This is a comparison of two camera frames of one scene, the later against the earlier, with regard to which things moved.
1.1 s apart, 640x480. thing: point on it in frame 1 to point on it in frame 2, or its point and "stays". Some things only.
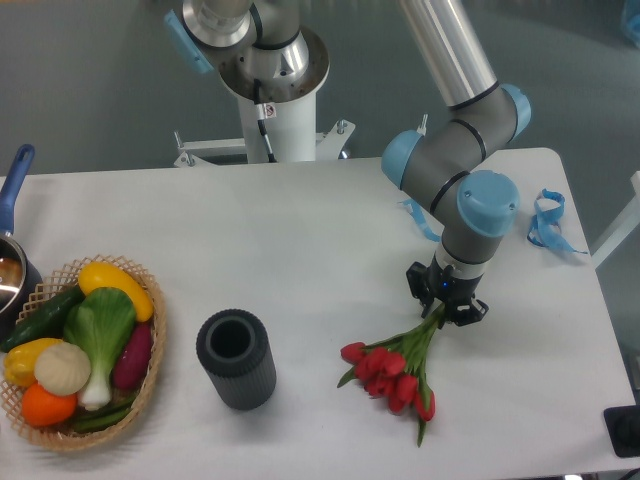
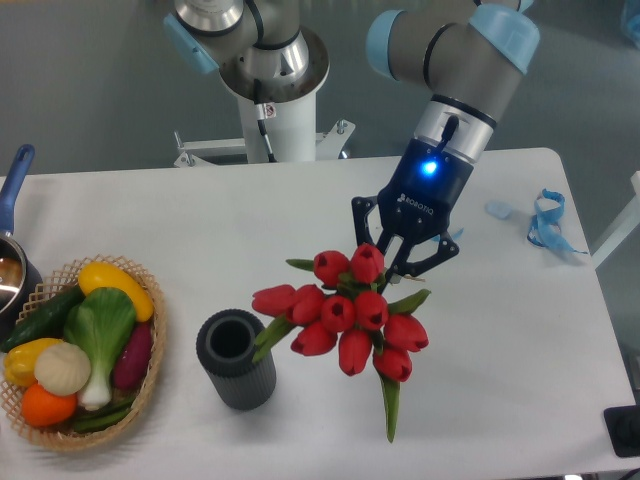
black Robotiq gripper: [447, 285] to [417, 203]
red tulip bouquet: [392, 369] to [349, 315]
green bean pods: [95, 419] stays
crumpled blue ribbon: [545, 229] stays
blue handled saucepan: [21, 283] stays
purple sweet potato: [134, 356] stays
